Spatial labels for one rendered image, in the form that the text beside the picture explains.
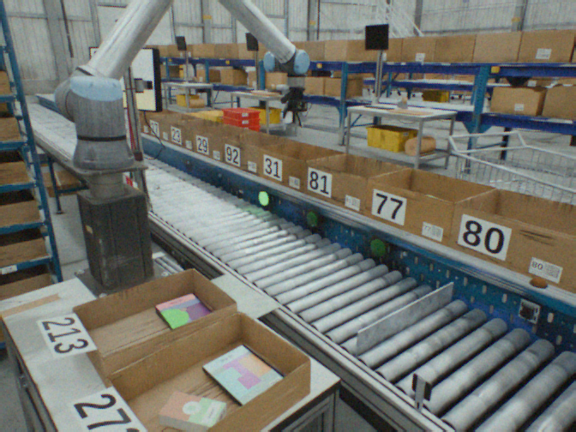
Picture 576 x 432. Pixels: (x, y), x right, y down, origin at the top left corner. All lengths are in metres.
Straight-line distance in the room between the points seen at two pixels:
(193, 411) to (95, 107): 0.93
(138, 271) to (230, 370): 0.63
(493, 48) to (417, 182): 4.72
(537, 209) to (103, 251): 1.51
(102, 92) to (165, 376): 0.86
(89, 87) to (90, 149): 0.19
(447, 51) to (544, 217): 5.33
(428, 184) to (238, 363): 1.19
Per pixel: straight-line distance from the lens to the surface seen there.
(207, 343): 1.23
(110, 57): 1.71
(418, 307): 1.45
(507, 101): 6.25
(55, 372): 1.35
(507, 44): 6.55
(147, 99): 2.35
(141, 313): 1.48
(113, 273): 1.62
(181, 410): 1.08
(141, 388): 1.18
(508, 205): 1.83
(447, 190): 1.94
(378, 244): 1.73
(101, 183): 1.55
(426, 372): 1.27
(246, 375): 1.15
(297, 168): 2.13
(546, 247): 1.49
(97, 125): 1.49
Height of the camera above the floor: 1.53
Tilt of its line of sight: 21 degrees down
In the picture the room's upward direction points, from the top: straight up
